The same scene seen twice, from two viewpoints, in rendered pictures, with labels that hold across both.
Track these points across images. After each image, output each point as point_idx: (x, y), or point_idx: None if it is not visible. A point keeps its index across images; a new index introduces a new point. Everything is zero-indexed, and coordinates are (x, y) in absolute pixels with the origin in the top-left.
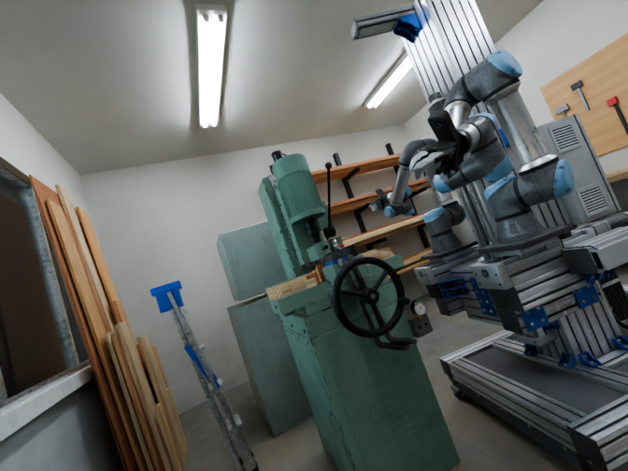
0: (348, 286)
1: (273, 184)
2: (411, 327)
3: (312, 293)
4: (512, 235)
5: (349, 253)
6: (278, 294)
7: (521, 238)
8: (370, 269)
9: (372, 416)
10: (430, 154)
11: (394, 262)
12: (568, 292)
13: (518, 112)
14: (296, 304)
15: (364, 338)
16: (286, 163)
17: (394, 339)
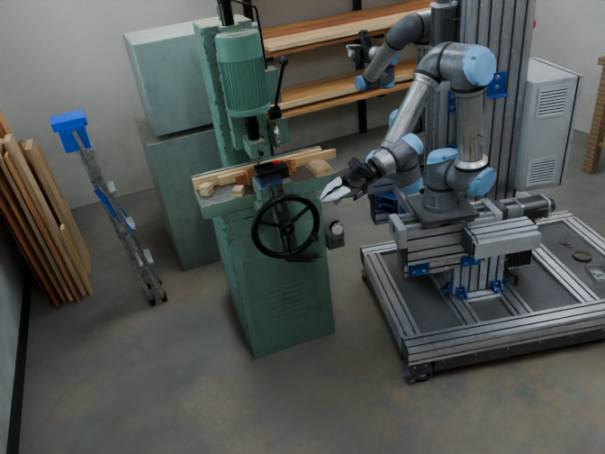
0: (270, 209)
1: (213, 40)
2: (326, 240)
3: (237, 204)
4: (428, 206)
5: (279, 178)
6: (203, 193)
7: (434, 212)
8: (301, 186)
9: (270, 298)
10: (340, 188)
11: (329, 180)
12: (451, 258)
13: (469, 117)
14: (220, 211)
15: (278, 244)
16: (232, 48)
17: (301, 257)
